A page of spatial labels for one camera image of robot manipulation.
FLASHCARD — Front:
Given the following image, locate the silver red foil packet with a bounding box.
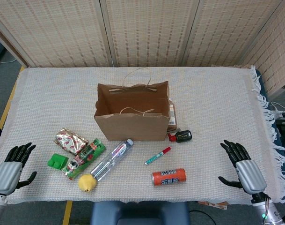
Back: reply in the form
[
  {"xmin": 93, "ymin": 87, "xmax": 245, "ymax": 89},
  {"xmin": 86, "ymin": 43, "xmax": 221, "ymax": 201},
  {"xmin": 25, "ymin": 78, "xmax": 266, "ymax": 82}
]
[{"xmin": 53, "ymin": 127, "xmax": 89, "ymax": 156}]

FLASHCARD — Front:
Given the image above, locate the left black grey robot hand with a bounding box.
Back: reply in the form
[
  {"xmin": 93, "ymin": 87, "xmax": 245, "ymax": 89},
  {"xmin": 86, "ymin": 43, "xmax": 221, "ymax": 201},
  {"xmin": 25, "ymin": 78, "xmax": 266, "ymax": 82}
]
[{"xmin": 0, "ymin": 142, "xmax": 37, "ymax": 195}]

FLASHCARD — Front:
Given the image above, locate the brown labelled juice bottle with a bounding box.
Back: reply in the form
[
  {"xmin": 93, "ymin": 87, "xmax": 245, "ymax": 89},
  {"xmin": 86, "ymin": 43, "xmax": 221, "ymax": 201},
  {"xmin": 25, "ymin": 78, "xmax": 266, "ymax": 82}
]
[{"xmin": 167, "ymin": 99, "xmax": 180, "ymax": 132}]

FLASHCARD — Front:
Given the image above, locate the woven folding screen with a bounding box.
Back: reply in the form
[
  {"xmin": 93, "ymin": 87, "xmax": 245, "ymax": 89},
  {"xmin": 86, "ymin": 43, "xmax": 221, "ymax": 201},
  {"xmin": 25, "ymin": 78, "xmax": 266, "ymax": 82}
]
[{"xmin": 0, "ymin": 0, "xmax": 285, "ymax": 97}]

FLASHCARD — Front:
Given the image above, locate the blue chair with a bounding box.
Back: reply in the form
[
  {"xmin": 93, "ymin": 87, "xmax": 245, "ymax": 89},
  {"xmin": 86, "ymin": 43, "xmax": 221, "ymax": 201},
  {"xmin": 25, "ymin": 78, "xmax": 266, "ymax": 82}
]
[{"xmin": 90, "ymin": 201, "xmax": 191, "ymax": 225}]

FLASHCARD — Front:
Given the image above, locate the orange soda can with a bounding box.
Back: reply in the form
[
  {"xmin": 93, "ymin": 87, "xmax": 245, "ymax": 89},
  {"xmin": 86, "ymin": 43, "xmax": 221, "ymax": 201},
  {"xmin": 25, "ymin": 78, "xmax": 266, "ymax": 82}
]
[{"xmin": 151, "ymin": 168, "xmax": 187, "ymax": 187}]

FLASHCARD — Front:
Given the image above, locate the black bottle with red cap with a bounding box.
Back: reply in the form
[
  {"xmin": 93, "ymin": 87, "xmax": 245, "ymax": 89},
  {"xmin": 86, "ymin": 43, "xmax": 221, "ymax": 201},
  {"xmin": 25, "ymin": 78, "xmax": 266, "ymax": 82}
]
[{"xmin": 168, "ymin": 131, "xmax": 193, "ymax": 143}]

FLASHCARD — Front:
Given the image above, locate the green chips can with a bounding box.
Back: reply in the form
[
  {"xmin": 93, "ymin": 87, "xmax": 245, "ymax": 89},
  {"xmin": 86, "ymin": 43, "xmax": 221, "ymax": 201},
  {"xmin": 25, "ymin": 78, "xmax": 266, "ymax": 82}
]
[{"xmin": 62, "ymin": 138, "xmax": 107, "ymax": 180}]

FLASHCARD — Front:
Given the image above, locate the clear plastic water bottle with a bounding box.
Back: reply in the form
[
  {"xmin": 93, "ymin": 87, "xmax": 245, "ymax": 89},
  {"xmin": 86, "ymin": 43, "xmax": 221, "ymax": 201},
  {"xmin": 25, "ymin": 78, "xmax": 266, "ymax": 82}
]
[{"xmin": 89, "ymin": 138, "xmax": 135, "ymax": 182}]

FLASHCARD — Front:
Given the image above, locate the red capped marker pen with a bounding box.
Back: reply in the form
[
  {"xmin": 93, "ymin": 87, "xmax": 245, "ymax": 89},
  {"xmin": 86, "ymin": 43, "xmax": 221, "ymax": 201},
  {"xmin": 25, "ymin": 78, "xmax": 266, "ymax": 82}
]
[{"xmin": 145, "ymin": 146, "xmax": 172, "ymax": 165}]

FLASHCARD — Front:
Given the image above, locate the brown paper bag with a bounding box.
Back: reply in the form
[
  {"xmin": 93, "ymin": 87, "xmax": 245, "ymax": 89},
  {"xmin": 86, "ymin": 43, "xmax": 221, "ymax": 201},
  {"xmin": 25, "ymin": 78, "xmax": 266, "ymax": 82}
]
[{"xmin": 93, "ymin": 67, "xmax": 170, "ymax": 142}]

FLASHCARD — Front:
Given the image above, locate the white woven tablecloth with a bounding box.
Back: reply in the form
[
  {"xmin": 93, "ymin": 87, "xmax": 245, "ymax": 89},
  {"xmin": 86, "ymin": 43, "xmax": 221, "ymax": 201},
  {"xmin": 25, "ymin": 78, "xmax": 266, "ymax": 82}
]
[{"xmin": 0, "ymin": 65, "xmax": 285, "ymax": 206}]

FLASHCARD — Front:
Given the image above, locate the right black grey robot hand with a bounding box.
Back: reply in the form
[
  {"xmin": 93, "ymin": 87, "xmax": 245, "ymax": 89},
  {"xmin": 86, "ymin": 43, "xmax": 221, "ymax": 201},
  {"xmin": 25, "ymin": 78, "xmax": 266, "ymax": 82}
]
[{"xmin": 218, "ymin": 139, "xmax": 268, "ymax": 195}]

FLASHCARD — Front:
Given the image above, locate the orange printed paper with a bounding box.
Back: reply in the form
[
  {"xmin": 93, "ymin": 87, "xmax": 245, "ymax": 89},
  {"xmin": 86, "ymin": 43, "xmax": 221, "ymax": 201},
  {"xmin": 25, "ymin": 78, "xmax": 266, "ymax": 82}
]
[{"xmin": 197, "ymin": 201, "xmax": 228, "ymax": 211}]

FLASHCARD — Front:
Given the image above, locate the white power strip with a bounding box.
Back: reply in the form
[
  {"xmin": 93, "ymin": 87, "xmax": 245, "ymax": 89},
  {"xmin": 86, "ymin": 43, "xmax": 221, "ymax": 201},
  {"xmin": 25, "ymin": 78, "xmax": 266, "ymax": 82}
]
[{"xmin": 270, "ymin": 102, "xmax": 285, "ymax": 119}]

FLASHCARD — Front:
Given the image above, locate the small green plastic block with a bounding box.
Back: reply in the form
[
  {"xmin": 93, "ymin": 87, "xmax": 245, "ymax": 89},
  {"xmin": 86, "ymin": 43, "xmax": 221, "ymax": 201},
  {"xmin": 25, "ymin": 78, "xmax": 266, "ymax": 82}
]
[{"xmin": 47, "ymin": 153, "xmax": 68, "ymax": 170}]

